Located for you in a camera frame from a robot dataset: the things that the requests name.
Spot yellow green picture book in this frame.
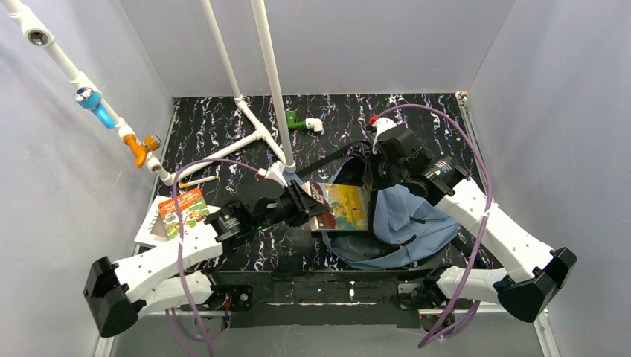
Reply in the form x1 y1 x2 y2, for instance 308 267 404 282
302 181 369 232

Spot blue student backpack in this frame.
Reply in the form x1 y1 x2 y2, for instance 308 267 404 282
269 140 474 271

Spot orange green treehouse book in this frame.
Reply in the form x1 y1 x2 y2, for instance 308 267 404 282
158 188 211 240

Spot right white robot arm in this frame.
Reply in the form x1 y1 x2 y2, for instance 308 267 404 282
368 123 577 323

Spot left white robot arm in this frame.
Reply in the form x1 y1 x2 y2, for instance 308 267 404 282
83 180 328 338

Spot white vertical pvc pipe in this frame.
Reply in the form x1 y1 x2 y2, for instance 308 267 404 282
251 0 296 173

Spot green plastic tap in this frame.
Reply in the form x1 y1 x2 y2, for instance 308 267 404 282
285 111 307 130

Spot thin white rear pipe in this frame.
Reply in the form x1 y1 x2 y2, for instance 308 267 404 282
199 0 243 103

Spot white book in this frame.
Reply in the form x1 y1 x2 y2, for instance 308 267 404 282
134 196 171 248

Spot orange plastic tap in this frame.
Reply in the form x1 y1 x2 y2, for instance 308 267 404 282
122 134 161 168

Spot blue plastic tap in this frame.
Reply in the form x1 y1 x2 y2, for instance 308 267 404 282
74 87 115 129

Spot white slanted pvc pipe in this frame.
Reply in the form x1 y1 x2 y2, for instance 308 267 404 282
1 1 284 186

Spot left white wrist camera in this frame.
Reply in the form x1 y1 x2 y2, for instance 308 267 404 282
255 161 288 187

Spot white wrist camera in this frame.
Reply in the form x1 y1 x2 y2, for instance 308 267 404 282
368 115 397 151
255 161 288 187

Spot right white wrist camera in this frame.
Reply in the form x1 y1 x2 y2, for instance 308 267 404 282
368 115 397 151

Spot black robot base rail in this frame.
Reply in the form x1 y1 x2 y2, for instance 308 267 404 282
198 269 446 330

